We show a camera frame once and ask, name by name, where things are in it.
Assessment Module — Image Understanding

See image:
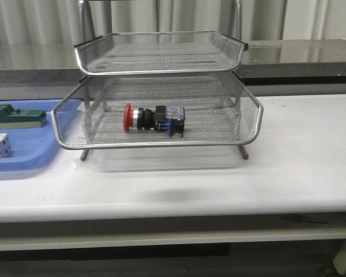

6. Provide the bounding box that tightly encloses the red emergency stop button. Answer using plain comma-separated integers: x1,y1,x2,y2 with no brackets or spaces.
123,103,185,137

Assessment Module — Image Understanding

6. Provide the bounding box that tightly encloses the blue plastic tray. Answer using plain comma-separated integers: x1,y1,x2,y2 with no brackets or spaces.
0,99,60,172

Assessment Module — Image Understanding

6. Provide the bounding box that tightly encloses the silver mesh tray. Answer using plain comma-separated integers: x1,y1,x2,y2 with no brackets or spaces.
74,31,247,76
51,72,263,149

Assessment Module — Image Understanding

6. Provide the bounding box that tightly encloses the green metal block part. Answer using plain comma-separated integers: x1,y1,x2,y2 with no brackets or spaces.
0,104,47,129

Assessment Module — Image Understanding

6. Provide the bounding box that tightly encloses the grey stone counter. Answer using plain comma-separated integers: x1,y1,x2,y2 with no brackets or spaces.
0,39,346,85

